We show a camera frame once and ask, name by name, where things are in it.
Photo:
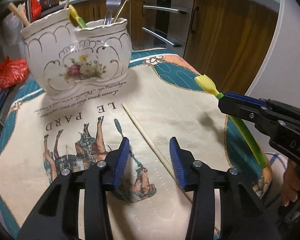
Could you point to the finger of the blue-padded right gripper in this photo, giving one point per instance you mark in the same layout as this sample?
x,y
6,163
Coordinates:
x,y
241,106

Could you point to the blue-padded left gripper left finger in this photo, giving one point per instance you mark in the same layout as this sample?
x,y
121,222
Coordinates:
x,y
121,161

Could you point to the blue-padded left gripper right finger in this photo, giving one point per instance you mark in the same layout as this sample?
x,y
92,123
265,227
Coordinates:
x,y
177,159

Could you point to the light wooden chopstick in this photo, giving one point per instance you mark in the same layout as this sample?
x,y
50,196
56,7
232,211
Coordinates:
x,y
150,143

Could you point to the yellow green plastic spoon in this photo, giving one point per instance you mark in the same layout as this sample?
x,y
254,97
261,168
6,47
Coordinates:
x,y
209,86

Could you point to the silver steel fork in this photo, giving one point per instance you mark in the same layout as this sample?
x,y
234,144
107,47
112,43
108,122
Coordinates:
x,y
111,5

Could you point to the person's right hand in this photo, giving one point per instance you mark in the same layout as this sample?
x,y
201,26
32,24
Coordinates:
x,y
291,184

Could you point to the wooden base cabinets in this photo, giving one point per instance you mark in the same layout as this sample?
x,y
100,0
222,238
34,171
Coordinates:
x,y
228,39

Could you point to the printed horse table mat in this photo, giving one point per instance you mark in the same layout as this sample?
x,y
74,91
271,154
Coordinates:
x,y
41,137

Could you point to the white ceramic double utensil holder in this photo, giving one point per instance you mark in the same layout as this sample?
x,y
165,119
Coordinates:
x,y
62,58

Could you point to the built-in steel oven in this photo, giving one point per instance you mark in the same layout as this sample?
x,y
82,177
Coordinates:
x,y
167,24

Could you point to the red plastic bag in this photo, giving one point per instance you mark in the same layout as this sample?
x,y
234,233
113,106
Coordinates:
x,y
13,72

